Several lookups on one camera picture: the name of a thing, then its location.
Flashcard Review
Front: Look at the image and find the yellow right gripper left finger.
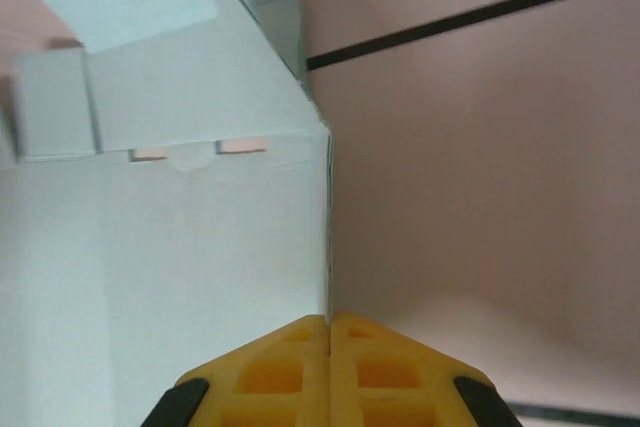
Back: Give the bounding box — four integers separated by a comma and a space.
143, 314, 331, 427

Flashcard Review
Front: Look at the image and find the light teal paper box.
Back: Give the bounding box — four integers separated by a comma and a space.
0, 0, 335, 427

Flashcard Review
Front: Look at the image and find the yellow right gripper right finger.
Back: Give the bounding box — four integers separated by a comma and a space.
329, 310, 525, 427

